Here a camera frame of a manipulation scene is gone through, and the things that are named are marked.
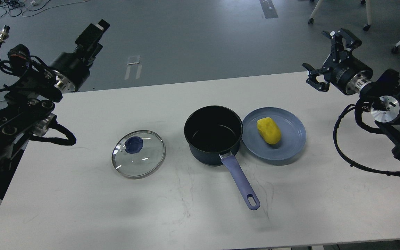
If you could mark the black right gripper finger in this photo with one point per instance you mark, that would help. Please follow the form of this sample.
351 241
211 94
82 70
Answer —
321 86
343 42

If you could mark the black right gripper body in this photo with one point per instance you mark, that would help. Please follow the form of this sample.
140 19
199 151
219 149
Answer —
349 75

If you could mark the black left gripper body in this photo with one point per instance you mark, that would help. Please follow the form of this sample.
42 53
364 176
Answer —
72 69

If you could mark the glass pot lid blue knob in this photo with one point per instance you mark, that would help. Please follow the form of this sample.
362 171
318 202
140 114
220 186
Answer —
138 154

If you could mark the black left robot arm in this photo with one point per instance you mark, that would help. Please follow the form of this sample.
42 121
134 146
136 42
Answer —
32 99

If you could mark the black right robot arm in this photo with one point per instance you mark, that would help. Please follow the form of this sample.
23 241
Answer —
377 109

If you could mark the blue plate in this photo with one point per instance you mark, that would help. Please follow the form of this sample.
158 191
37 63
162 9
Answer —
291 144

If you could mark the white floor tape piece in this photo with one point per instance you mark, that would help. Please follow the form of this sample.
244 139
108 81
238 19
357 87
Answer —
133 68

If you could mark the grey floor tape strip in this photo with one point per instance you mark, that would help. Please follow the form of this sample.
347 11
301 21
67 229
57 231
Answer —
268 9

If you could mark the dark blue saucepan purple handle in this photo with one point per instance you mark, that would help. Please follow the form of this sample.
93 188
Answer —
213 134

